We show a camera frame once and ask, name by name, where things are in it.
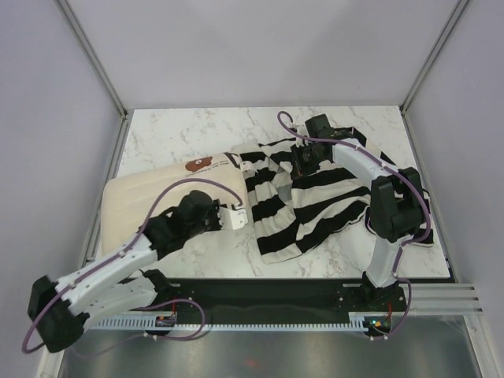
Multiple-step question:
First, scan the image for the black white striped pillowcase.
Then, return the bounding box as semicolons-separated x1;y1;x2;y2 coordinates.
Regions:
233;139;434;264

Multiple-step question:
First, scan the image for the cream pillow with bear print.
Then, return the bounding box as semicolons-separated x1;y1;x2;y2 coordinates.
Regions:
100;152;248;261

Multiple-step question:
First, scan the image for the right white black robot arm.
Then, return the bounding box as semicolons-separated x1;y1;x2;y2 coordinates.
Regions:
291;114;431;310

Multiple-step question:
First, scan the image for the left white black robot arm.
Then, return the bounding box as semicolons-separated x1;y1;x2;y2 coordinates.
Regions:
22;191;225;354

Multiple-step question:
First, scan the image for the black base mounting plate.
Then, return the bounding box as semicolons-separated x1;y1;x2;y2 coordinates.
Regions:
151;275;409;326

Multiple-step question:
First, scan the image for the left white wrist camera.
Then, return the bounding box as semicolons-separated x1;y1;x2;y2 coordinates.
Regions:
218;206;248;231

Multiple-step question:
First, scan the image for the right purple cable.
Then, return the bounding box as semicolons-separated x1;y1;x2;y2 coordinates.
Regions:
276;110;432;343

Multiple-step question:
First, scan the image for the purple cable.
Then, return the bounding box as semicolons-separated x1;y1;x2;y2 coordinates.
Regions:
276;110;432;343
23;177;245;358

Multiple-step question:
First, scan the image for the white slotted cable duct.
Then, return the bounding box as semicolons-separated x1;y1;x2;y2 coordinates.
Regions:
91;311;392;332

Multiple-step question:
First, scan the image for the aluminium extrusion rail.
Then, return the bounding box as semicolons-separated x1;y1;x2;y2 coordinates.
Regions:
334;283;483;316

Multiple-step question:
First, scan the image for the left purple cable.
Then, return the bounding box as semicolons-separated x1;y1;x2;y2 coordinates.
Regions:
23;177;245;358

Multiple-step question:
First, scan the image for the right aluminium frame post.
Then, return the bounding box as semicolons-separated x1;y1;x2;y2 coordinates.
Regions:
399;0;473;116

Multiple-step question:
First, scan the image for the aluminium frame post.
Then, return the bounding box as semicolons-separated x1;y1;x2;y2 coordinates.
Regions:
399;0;473;116
54;0;128;124

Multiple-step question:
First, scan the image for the left aluminium frame post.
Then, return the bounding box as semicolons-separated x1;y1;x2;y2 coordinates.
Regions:
54;0;128;124

